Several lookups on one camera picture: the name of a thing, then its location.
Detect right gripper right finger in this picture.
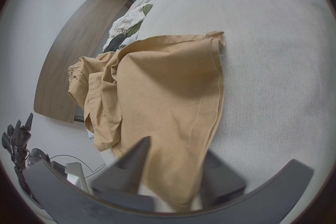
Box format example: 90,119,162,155
201,150,246,207

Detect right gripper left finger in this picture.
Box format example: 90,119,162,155
90,136,156,201

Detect tan shorts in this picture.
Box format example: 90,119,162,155
68,31,226,212

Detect bed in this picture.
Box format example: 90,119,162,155
34,0,335,214

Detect black garment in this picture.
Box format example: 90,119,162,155
106,34,130,53

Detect pale blue garment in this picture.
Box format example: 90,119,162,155
118,36,140,51

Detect green garment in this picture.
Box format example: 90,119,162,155
125,4,153,37

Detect white garment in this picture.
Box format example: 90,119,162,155
103,4,149,52

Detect black cable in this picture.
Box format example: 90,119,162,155
49,155,107,179

